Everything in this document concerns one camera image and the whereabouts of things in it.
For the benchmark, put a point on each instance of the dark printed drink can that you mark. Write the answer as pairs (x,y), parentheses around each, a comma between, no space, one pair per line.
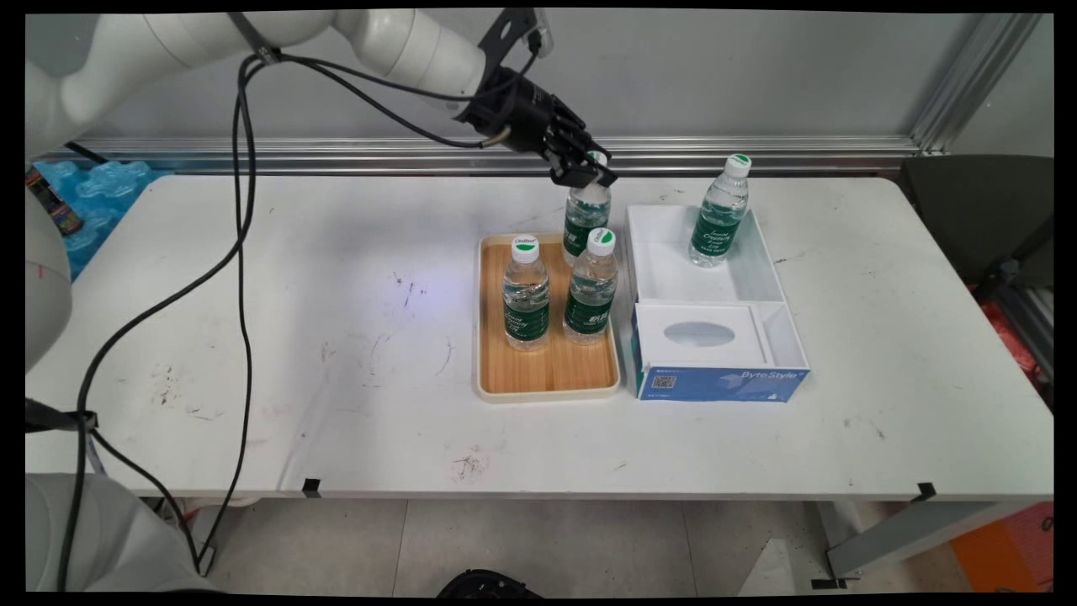
(55,210)

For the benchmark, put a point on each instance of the long aluminium frame rail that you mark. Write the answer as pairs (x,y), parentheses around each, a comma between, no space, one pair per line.
(757,156)

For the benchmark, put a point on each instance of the aluminium frame corner post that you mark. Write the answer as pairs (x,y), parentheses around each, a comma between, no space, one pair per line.
(976,84)

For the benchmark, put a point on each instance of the blue and white tissue box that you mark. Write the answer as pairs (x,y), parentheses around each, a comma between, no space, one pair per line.
(715,383)

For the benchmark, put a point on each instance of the black round floor object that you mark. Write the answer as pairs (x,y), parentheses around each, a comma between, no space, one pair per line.
(488,583)

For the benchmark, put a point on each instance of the bamboo tray with cream rim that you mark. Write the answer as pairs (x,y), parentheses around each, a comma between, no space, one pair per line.
(547,370)

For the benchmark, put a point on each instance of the white open storage box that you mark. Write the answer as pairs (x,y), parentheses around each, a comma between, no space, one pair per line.
(740,269)

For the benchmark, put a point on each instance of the orange box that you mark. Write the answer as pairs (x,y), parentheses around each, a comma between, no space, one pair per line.
(1010,547)

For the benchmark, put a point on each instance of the red mesh bag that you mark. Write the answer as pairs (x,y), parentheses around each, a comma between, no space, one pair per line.
(1014,345)

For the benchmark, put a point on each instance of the grey table leg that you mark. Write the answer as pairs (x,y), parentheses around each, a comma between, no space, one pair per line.
(917,530)

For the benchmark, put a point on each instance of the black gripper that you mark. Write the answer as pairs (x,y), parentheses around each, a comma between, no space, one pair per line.
(513,109)

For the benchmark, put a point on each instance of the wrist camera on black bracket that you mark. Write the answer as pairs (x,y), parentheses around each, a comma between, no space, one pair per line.
(505,29)

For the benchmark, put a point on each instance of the blue bubble mat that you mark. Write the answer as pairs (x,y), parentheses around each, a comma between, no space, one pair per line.
(118,189)

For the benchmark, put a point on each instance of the water bottle with green label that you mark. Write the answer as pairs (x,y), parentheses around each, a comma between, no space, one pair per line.
(589,295)
(585,215)
(526,324)
(722,223)

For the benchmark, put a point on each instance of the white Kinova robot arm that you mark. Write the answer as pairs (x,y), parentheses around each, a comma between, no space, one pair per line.
(395,38)

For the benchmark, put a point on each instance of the black tape piece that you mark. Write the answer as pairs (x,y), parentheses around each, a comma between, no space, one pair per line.
(311,487)
(926,492)

